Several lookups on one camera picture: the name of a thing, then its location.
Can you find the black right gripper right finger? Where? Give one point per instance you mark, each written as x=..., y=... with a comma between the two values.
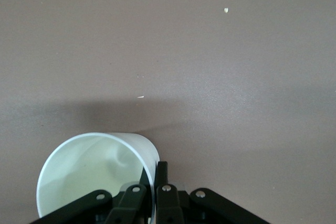
x=170, y=203

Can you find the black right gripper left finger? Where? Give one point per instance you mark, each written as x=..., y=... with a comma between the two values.
x=131, y=203

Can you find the white plastic cup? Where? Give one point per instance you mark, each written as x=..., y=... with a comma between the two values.
x=78, y=171

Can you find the brown table cover mat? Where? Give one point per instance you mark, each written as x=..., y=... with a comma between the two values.
x=183, y=51

